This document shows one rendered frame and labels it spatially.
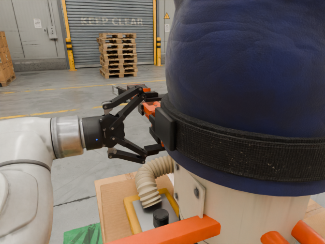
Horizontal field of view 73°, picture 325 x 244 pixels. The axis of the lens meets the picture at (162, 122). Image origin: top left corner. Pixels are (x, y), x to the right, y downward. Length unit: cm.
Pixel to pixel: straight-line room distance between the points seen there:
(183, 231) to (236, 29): 21
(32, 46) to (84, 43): 181
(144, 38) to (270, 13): 971
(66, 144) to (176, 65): 33
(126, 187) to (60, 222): 139
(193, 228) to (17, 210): 25
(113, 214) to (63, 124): 22
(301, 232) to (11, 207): 37
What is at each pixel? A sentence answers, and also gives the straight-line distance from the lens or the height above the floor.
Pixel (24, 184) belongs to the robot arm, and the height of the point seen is 109.
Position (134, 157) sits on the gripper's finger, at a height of 102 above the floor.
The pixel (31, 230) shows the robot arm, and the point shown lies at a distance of 41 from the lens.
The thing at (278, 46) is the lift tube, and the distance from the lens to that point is 18.
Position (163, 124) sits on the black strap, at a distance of 23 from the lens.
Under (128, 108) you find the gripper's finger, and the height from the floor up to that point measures 115.
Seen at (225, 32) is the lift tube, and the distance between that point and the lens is 18.
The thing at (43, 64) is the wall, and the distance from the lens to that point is 949.
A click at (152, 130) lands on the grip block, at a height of 109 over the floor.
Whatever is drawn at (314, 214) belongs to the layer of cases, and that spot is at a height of 54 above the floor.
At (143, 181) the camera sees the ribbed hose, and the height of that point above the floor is 104.
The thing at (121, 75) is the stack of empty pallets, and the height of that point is 7.
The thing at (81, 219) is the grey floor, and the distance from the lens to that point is 192.
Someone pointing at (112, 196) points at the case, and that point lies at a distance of 57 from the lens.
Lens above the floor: 131
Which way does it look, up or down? 22 degrees down
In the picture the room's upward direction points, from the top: straight up
